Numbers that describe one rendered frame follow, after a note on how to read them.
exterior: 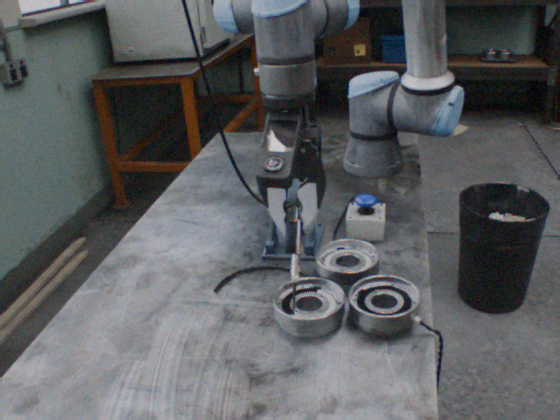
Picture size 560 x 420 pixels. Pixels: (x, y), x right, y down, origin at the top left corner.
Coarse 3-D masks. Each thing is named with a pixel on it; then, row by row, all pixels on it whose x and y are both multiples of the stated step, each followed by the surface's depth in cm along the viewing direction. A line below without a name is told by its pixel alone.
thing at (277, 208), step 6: (270, 192) 75; (276, 192) 75; (282, 192) 75; (270, 198) 75; (276, 198) 75; (282, 198) 75; (270, 204) 76; (276, 204) 76; (282, 204) 75; (270, 210) 76; (276, 210) 76; (282, 210) 76; (276, 216) 76; (282, 216) 76; (276, 222) 77; (282, 222) 77; (282, 228) 77
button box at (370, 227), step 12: (384, 204) 102; (348, 216) 99; (360, 216) 98; (372, 216) 98; (384, 216) 98; (348, 228) 98; (360, 228) 98; (372, 228) 97; (384, 228) 97; (372, 240) 98
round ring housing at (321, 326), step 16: (288, 288) 82; (336, 288) 80; (304, 304) 81; (320, 304) 80; (288, 320) 74; (304, 320) 73; (320, 320) 73; (336, 320) 75; (304, 336) 75; (320, 336) 75
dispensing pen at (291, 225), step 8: (296, 200) 78; (296, 208) 78; (296, 216) 78; (288, 224) 76; (296, 224) 76; (288, 232) 76; (296, 232) 75; (288, 240) 76; (296, 240) 75; (288, 248) 75; (296, 256) 76; (296, 264) 76; (296, 272) 76; (296, 280) 76
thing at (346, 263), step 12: (336, 240) 92; (348, 240) 92; (360, 240) 91; (324, 252) 91; (348, 252) 90; (372, 252) 90; (336, 264) 87; (348, 264) 91; (360, 264) 87; (372, 264) 84; (324, 276) 85; (336, 276) 84; (348, 276) 83; (360, 276) 83; (348, 288) 85
